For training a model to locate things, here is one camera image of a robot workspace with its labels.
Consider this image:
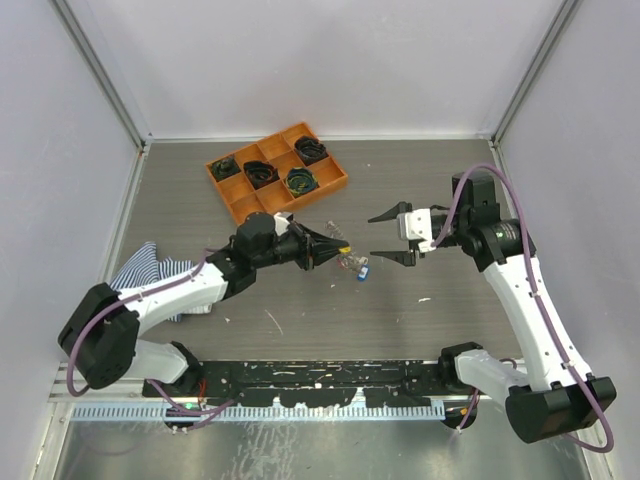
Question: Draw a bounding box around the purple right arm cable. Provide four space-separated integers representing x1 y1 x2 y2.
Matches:
433 164 616 454

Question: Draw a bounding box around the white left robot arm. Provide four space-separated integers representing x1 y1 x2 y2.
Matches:
58 212 351 397

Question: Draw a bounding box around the slotted cable duct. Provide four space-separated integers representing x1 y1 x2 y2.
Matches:
70 399 446 423

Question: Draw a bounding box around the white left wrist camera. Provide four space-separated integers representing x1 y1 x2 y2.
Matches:
273 212 294 236

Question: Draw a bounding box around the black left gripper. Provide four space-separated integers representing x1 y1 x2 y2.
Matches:
253 220 349 271

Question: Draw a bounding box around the left aluminium frame post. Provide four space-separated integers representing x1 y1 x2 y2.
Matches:
49 1 152 150

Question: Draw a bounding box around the black mounting base plate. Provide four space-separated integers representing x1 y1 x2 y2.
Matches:
161 359 474 408

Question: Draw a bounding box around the dark rolled tie far left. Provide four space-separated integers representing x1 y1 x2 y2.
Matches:
210 155 239 182

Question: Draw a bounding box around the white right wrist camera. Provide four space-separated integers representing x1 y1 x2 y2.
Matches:
396 208 436 254

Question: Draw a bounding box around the blue yellow rolled tie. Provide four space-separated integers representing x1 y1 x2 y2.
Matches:
284 167 319 198

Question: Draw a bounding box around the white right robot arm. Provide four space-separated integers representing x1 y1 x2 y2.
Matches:
376 164 617 453

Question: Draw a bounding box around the orange compartment tray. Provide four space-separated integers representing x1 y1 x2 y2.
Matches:
205 122 349 224

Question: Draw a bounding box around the aluminium corner post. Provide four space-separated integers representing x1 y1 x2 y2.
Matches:
489 0 583 148

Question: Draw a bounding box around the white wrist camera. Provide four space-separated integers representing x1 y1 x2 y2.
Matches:
396 208 436 254
273 212 294 236

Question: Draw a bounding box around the blue striped cloth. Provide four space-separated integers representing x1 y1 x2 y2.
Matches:
109 242 204 291

